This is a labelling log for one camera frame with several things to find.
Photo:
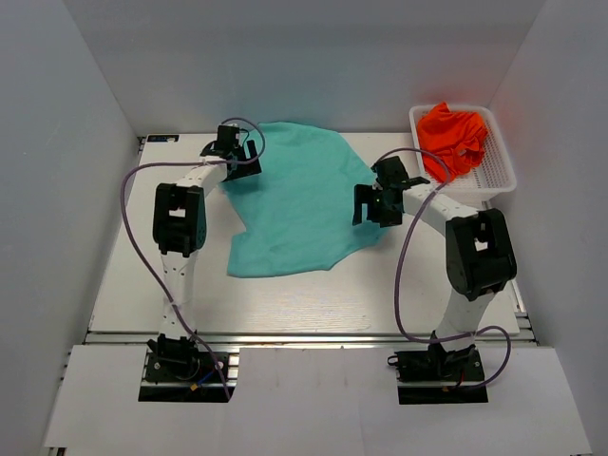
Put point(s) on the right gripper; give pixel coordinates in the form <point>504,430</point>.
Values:
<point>370,205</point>

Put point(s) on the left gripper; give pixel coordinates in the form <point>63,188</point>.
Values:
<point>244,163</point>

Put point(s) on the teal t-shirt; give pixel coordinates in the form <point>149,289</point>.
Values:
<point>297,213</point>

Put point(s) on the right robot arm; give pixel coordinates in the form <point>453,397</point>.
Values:
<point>479,255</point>

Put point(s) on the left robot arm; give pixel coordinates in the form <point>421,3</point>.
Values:
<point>180,225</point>

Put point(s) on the orange t-shirt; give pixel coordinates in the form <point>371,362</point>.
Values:
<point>456,139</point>

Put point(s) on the white plastic basket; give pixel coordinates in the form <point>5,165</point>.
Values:
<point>494,176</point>

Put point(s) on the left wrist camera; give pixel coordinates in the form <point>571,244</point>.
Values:
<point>227,135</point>

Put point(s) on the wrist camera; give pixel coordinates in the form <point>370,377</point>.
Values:
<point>392,174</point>
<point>227,135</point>

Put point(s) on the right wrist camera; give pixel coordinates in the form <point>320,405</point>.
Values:
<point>392,174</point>

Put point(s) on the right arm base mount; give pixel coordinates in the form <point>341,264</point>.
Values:
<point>438,377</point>

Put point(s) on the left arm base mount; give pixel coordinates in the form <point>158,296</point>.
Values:
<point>179,371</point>

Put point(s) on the aluminium table rail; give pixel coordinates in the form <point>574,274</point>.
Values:
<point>252,339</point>

